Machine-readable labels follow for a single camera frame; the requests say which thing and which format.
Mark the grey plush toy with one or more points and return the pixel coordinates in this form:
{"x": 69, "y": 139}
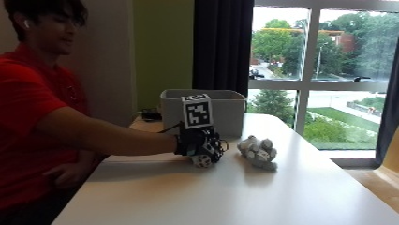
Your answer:
{"x": 258, "y": 151}

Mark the white marker cube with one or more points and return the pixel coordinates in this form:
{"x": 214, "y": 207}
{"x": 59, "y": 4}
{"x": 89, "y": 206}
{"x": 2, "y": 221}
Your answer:
{"x": 196, "y": 111}

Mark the grey storage bin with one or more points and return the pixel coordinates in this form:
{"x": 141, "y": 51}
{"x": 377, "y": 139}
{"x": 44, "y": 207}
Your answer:
{"x": 226, "y": 111}

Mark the small black device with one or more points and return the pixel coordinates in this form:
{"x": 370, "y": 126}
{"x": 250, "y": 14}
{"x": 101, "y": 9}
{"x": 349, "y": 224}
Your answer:
{"x": 151, "y": 114}

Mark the dark curtain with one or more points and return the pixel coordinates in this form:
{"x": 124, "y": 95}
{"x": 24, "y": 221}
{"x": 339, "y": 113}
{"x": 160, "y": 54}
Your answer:
{"x": 389, "y": 115}
{"x": 222, "y": 43}

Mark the the person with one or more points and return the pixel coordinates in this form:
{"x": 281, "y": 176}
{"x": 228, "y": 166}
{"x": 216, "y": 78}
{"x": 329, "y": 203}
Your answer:
{"x": 30, "y": 93}

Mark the white window frame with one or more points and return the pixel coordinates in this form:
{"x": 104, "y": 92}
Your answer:
{"x": 305, "y": 84}

